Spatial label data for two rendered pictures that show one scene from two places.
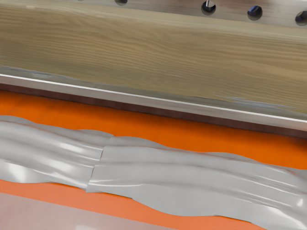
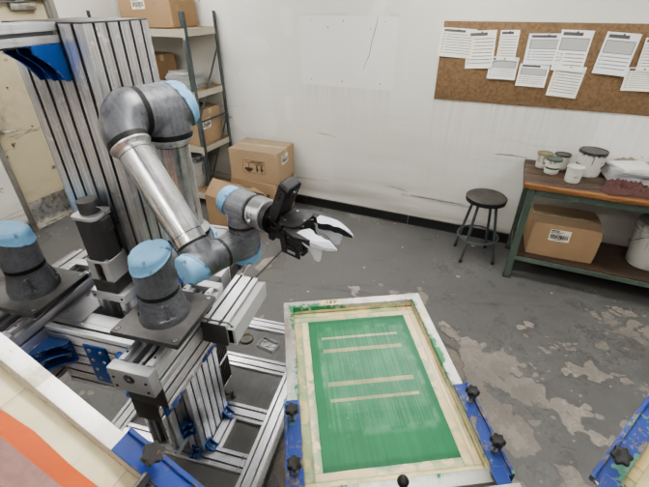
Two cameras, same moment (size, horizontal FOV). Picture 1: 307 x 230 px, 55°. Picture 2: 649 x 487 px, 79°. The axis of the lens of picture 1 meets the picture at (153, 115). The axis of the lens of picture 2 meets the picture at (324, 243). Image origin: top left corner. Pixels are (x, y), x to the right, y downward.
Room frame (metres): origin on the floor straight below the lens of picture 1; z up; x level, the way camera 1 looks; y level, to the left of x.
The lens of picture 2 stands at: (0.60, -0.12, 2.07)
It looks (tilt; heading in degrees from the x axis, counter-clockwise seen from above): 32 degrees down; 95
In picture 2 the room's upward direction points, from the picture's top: straight up
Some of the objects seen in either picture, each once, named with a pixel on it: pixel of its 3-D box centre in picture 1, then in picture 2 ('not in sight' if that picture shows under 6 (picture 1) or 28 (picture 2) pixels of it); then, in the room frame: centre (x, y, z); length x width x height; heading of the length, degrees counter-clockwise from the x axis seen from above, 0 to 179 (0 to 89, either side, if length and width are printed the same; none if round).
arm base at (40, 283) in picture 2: not in sight; (29, 274); (-0.45, 0.84, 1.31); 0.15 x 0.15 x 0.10
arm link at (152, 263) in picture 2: not in sight; (155, 267); (0.04, 0.76, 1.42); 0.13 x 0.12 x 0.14; 56
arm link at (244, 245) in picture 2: not in sight; (239, 243); (0.32, 0.70, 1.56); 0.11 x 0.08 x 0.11; 56
